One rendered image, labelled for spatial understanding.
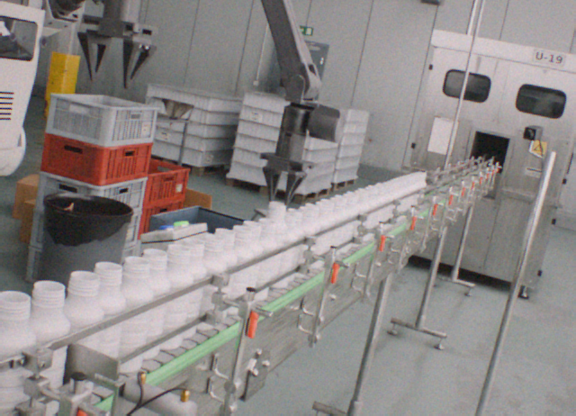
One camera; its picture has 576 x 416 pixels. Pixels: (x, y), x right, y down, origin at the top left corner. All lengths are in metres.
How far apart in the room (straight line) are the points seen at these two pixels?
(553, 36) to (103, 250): 9.35
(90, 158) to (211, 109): 4.96
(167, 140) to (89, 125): 5.19
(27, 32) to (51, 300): 0.84
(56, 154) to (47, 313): 3.25
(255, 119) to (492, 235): 3.44
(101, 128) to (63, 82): 7.77
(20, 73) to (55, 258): 2.05
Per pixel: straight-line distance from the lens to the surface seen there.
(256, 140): 8.41
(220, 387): 1.32
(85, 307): 0.91
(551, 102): 6.18
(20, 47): 1.57
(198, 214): 2.49
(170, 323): 1.12
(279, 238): 1.47
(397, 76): 12.00
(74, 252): 3.48
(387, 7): 12.18
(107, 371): 0.89
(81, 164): 4.00
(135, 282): 1.01
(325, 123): 1.41
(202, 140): 8.83
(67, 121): 4.03
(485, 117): 6.20
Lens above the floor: 1.46
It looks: 10 degrees down
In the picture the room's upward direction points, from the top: 12 degrees clockwise
